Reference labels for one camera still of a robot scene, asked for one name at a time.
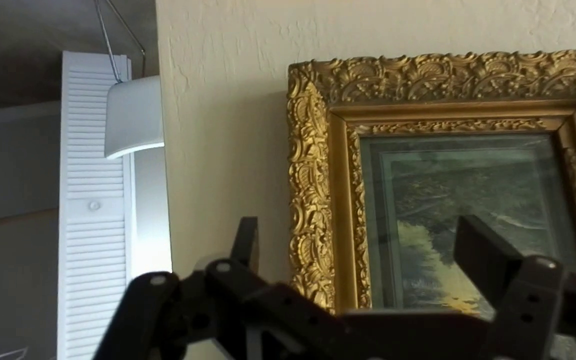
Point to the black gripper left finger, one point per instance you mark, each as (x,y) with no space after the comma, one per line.
(155,312)

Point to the white louvered closet door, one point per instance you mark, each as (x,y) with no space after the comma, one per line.
(94,233)

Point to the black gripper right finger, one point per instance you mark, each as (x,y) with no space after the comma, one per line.
(534,301)

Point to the gold ornate framed picture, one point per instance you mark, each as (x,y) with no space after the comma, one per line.
(315,166)

